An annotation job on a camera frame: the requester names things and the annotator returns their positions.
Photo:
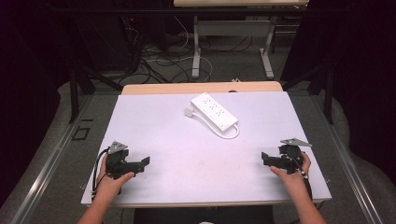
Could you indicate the white table mat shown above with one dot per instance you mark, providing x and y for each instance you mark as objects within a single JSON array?
[{"x": 193, "y": 168}]

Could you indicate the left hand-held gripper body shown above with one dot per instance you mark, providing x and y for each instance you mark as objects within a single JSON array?
[{"x": 120, "y": 161}]

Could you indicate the white desk with metal legs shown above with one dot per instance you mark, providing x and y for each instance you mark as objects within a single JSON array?
[{"x": 233, "y": 28}]

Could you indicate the metal floor rail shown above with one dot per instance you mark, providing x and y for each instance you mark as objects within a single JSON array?
[
  {"x": 348, "y": 161},
  {"x": 46, "y": 171}
]

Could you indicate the black computer tower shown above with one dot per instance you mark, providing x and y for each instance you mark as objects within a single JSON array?
[{"x": 106, "y": 43}]

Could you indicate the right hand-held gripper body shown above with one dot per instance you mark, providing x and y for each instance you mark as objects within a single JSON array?
[{"x": 291, "y": 155}]

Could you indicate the black metal stand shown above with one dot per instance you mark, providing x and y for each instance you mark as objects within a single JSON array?
[
  {"x": 74, "y": 93},
  {"x": 328, "y": 96}
]

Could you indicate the person's right hand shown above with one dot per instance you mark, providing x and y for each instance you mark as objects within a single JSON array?
[{"x": 292, "y": 183}]

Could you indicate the person's left hand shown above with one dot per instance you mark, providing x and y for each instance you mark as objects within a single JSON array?
[{"x": 109, "y": 186}]

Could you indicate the person's dark clothing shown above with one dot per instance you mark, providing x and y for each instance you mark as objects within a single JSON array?
[{"x": 202, "y": 214}]

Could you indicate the white power plug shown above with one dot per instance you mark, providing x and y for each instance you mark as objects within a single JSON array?
[{"x": 189, "y": 111}]

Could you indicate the white power strip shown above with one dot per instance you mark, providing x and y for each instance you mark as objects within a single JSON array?
[{"x": 214, "y": 111}]

